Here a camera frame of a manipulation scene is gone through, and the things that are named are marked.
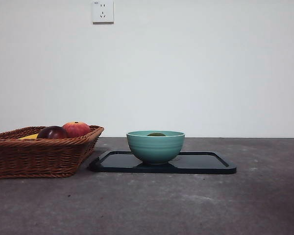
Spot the dark purple plum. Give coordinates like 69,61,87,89
36,125,69,140

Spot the yellow fruit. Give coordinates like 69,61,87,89
17,133,39,141

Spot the black rectangular tray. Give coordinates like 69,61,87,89
88,150,237,175

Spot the teal ceramic bowl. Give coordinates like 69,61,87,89
126,130,186,165

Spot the brown wicker basket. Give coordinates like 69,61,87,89
0,125,105,180

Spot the white wall socket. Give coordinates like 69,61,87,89
92,0,115,25

